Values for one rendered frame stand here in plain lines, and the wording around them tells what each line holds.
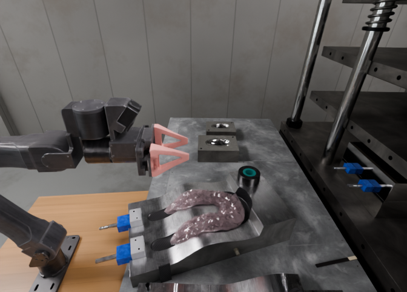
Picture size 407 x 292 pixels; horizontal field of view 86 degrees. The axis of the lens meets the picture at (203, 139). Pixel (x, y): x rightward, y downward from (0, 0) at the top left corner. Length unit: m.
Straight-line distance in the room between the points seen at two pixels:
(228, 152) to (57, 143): 0.76
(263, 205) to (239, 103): 1.82
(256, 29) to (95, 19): 1.43
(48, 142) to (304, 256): 0.75
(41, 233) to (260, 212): 0.60
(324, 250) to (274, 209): 0.21
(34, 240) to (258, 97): 2.24
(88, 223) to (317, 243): 0.78
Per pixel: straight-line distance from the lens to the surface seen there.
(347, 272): 0.86
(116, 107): 0.42
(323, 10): 1.43
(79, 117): 0.44
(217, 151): 1.06
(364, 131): 1.11
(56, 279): 0.82
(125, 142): 0.44
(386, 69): 1.06
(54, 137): 0.52
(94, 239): 0.87
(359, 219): 1.05
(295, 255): 0.82
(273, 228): 0.74
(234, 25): 2.29
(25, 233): 0.70
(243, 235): 0.72
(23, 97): 2.82
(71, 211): 0.99
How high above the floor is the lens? 1.45
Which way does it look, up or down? 31 degrees down
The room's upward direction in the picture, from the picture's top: 1 degrees clockwise
